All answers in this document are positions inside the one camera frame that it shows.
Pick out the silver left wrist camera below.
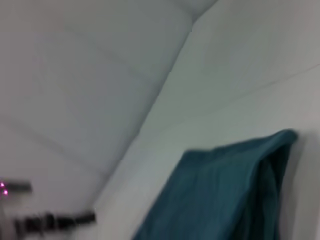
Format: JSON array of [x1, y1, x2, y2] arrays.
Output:
[[0, 178, 34, 201]]

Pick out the teal t-shirt with FREE print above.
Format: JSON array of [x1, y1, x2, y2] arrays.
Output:
[[131, 128, 300, 240]]

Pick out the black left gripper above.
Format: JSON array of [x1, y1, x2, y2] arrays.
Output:
[[13, 211, 97, 237]]

